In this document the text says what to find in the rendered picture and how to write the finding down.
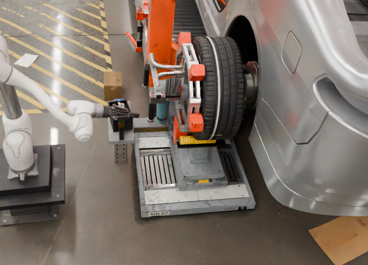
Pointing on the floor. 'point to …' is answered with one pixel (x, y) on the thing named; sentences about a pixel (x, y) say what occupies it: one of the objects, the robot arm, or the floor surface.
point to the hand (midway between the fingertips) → (133, 115)
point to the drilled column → (120, 153)
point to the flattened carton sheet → (343, 238)
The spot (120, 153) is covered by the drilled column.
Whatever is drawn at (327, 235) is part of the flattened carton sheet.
